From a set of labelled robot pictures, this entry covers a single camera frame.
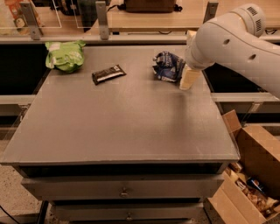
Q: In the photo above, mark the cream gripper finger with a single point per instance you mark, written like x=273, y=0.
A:
x=190, y=36
x=189, y=76

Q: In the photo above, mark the blue chip bag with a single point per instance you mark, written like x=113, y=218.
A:
x=168, y=66

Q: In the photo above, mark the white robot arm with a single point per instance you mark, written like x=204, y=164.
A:
x=233, y=41

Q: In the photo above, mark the black rxbar chocolate bar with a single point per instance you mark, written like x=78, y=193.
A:
x=107, y=74

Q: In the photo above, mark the green chip bag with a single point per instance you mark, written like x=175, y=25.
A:
x=65, y=56

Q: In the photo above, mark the orange snack bag behind glass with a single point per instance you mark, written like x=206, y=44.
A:
x=17, y=13

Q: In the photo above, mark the brown box on back table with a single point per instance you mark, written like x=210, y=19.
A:
x=152, y=6

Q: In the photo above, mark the grey upper drawer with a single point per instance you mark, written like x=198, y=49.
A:
x=123, y=187

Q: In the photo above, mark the grey drawer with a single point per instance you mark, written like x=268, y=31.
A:
x=123, y=187
x=127, y=212

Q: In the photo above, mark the blue snack pack in box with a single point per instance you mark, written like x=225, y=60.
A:
x=253, y=182

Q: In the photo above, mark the cardboard box with snacks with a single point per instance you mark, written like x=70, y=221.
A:
x=236, y=202

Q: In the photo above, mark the grey lower drawer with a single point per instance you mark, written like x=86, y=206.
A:
x=127, y=212

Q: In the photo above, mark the middle metal bracket post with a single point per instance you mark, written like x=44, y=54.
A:
x=101, y=11

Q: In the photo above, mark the left metal bracket post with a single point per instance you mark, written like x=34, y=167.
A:
x=31, y=20

